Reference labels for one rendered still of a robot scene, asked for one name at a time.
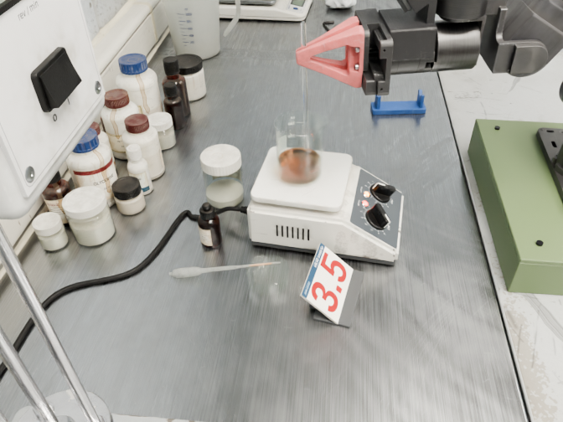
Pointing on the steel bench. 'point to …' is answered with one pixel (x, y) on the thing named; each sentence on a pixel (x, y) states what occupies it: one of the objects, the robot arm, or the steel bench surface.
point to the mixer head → (42, 95)
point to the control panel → (389, 235)
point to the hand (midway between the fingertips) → (302, 56)
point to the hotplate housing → (318, 229)
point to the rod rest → (399, 106)
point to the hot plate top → (334, 182)
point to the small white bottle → (139, 167)
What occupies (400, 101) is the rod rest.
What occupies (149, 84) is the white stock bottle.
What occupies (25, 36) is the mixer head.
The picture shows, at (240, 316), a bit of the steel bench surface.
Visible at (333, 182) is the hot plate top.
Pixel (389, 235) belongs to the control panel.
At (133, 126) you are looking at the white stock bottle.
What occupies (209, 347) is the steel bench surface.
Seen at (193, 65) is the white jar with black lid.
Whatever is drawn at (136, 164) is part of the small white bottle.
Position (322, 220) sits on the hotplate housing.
